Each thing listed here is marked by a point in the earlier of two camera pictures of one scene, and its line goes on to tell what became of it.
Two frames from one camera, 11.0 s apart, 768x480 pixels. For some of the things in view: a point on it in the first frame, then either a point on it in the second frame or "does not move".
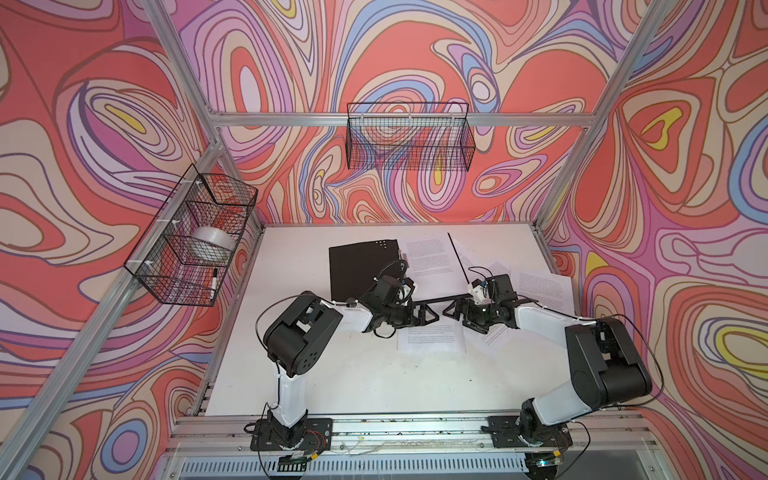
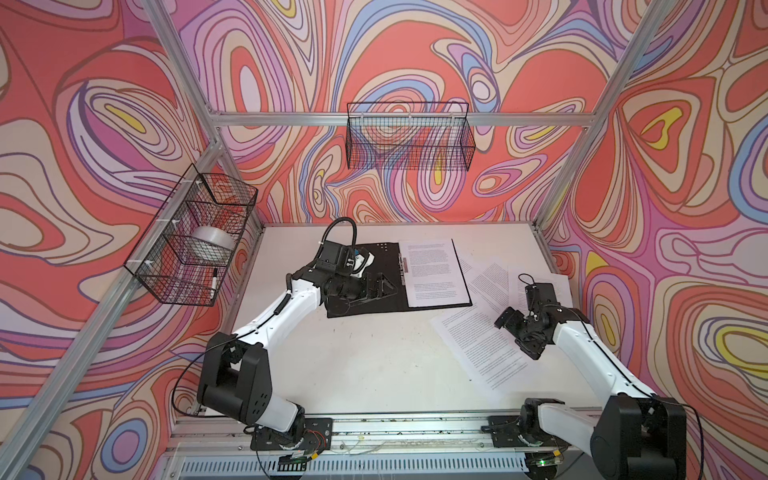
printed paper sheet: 444,335 -> 432,274
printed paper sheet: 551,291 does not move
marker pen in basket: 214,281 does not move
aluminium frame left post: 183,59 does not move
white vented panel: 468,467 does not move
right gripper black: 468,318 -> 533,350
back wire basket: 409,136 does not move
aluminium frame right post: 551,205 does not move
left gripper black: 409,320 -> 367,293
